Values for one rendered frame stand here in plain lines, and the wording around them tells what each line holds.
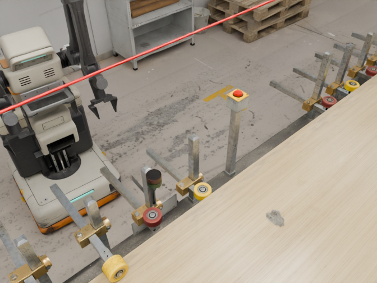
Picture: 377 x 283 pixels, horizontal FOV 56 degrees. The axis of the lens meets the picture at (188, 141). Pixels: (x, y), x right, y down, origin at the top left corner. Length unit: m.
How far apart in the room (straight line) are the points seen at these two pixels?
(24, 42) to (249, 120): 2.17
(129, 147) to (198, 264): 1.89
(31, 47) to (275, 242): 1.39
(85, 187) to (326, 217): 1.57
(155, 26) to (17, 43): 2.97
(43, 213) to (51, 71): 0.96
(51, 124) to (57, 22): 1.98
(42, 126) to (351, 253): 1.65
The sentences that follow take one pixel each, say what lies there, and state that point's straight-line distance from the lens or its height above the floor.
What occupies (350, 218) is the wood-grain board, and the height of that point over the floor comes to 0.90.
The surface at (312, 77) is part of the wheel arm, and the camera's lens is 2.54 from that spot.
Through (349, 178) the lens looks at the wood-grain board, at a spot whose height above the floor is 0.90.
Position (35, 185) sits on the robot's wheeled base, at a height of 0.28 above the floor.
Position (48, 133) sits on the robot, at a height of 0.80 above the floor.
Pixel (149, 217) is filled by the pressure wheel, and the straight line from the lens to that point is 1.51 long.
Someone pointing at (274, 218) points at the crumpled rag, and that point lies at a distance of 1.53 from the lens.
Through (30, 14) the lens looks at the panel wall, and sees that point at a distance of 3.87.
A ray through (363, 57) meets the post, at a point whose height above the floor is 0.94.
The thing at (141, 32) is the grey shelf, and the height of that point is 0.16.
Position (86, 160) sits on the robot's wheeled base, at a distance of 2.69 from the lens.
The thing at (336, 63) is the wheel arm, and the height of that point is 0.85.
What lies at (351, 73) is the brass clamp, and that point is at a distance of 2.64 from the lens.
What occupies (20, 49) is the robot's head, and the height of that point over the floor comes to 1.34.
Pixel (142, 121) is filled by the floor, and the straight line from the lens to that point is 3.38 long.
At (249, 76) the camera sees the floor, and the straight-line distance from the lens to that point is 4.00.
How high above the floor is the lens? 2.14
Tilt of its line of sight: 43 degrees down
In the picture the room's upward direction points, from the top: 1 degrees counter-clockwise
